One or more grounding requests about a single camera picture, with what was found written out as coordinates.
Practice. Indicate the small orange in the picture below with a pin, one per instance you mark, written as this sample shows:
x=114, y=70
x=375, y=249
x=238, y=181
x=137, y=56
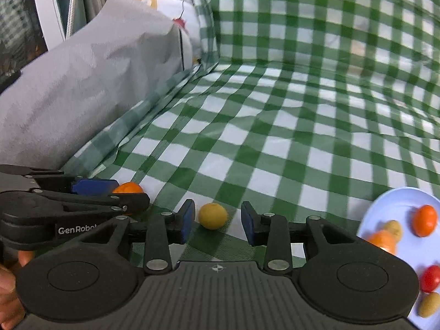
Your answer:
x=425, y=220
x=128, y=188

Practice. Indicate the small yellow loquat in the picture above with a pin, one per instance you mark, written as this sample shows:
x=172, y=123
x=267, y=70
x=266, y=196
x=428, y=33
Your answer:
x=395, y=228
x=429, y=305
x=213, y=216

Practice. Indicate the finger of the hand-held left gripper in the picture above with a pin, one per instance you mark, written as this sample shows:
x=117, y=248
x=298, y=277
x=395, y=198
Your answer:
x=92, y=186
x=134, y=202

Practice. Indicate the large orange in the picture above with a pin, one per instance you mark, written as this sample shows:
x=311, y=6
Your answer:
x=382, y=241

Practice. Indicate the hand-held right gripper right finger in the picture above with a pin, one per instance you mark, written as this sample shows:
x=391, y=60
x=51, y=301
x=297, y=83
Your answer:
x=248, y=223

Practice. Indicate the person's left hand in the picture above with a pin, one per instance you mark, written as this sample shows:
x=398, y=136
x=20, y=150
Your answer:
x=8, y=288

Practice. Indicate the metal pole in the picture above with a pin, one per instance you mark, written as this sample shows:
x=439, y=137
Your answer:
x=73, y=3

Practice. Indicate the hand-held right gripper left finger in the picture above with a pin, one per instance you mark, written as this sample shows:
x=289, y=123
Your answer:
x=187, y=221

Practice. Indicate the green checked cloth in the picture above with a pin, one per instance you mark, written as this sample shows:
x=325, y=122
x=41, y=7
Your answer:
x=275, y=127

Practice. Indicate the white printed pillow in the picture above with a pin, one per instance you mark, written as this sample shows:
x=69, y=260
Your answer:
x=168, y=7

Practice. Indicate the red tomato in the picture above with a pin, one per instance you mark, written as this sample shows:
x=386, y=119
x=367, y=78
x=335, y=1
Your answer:
x=430, y=278

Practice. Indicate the grey paper bag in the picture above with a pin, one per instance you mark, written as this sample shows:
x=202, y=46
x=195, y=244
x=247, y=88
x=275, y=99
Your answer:
x=86, y=86

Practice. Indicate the white curved frame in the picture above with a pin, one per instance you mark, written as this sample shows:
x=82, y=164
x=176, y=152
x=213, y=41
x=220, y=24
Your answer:
x=48, y=3

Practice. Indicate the light blue plate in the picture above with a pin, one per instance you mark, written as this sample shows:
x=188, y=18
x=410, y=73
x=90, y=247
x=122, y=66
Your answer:
x=395, y=206

